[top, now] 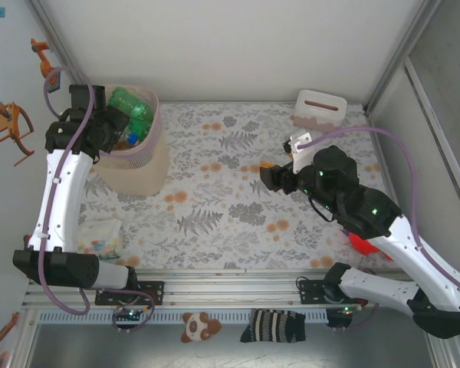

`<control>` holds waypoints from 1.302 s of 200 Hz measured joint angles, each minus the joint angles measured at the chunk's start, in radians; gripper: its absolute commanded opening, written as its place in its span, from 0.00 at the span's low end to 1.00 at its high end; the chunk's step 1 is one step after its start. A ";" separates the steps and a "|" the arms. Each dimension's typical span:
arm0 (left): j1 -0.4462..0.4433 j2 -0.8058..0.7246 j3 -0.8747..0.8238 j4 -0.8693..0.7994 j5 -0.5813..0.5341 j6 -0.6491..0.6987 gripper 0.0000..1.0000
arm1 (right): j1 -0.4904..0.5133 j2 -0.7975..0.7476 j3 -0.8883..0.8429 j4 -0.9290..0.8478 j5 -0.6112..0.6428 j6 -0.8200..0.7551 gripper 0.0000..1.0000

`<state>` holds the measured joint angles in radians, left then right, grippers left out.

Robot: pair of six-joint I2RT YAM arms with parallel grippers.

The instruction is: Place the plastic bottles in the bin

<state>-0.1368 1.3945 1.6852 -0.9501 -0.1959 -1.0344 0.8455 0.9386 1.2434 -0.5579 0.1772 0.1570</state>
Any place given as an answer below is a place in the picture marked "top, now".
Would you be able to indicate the green bottle with white logo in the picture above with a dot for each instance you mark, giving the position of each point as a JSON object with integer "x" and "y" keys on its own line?
{"x": 122, "y": 97}

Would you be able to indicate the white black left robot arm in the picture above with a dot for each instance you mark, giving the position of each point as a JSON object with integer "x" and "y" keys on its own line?
{"x": 57, "y": 199}

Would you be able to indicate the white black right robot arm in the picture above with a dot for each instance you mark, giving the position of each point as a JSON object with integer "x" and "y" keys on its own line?
{"x": 425, "y": 260}

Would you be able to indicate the beige mesh waste bin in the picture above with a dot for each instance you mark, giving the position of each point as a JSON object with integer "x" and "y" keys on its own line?
{"x": 138, "y": 180}

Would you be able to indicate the white tissue box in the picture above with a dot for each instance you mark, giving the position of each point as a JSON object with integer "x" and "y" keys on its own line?
{"x": 318, "y": 115}

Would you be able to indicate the red plastic toy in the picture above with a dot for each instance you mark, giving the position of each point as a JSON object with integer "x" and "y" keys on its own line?
{"x": 362, "y": 245}

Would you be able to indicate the white wet wipes pack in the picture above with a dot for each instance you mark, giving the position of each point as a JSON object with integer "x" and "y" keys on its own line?
{"x": 99, "y": 241}

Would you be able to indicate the small circuit board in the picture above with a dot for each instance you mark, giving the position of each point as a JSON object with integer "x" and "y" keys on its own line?
{"x": 130, "y": 314}
{"x": 341, "y": 318}

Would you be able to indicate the grey metal side panel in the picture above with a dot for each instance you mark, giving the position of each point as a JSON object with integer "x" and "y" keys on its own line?
{"x": 444, "y": 76}

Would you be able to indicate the black striped knit sock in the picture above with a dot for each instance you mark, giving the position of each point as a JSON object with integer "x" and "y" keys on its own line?
{"x": 272, "y": 326}

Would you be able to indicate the brown white plush toy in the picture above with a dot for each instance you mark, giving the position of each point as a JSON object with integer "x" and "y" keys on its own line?
{"x": 193, "y": 326}

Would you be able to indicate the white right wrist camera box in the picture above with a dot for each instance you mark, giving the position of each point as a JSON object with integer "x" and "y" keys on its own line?
{"x": 301, "y": 153}

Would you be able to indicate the orange gripper claw wall sticker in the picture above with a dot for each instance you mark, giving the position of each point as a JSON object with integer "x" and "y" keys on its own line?
{"x": 7, "y": 126}

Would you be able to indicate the aluminium frame post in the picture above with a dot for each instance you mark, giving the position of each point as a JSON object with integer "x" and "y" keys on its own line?
{"x": 398, "y": 53}
{"x": 57, "y": 38}

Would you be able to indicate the aluminium frame rail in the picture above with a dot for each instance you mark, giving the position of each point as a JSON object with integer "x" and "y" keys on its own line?
{"x": 234, "y": 291}

